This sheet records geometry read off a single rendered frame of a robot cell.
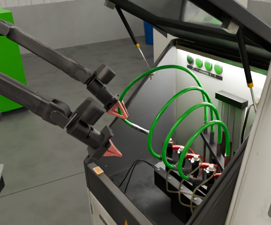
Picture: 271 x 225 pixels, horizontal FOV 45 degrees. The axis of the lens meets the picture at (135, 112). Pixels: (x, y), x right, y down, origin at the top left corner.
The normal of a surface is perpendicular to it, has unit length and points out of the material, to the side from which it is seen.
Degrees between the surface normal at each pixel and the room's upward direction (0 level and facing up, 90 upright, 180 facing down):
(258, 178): 76
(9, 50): 90
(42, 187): 0
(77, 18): 90
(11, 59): 90
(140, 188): 0
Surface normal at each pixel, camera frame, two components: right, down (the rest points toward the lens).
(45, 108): 0.04, 0.20
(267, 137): -0.83, 0.05
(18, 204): -0.05, -0.90
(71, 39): 0.42, 0.37
